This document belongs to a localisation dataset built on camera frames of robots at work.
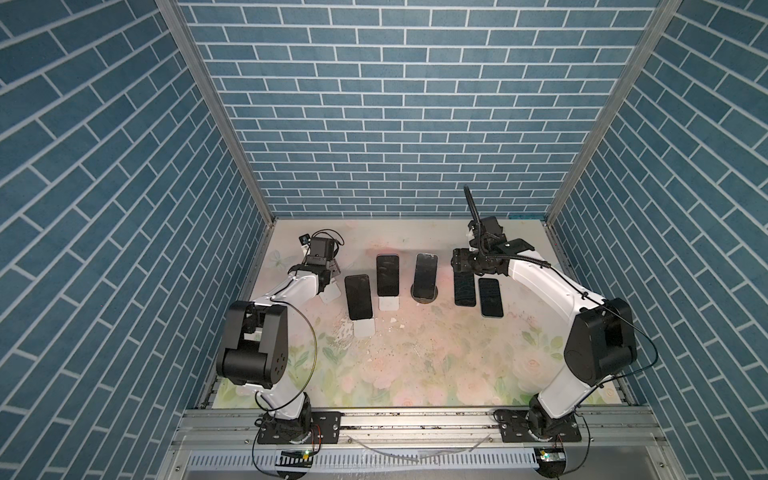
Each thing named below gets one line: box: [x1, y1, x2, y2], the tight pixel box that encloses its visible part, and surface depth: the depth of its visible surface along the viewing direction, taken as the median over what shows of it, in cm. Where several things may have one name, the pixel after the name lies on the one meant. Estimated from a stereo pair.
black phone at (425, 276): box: [414, 253, 438, 299], surface depth 95 cm
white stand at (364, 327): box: [353, 312, 375, 337], surface depth 93 cm
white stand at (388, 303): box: [378, 296, 400, 311], surface depth 98 cm
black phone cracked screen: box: [454, 272, 476, 307], surface depth 101 cm
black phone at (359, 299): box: [344, 274, 373, 320], surface depth 86 cm
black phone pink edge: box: [376, 255, 400, 297], surface depth 93 cm
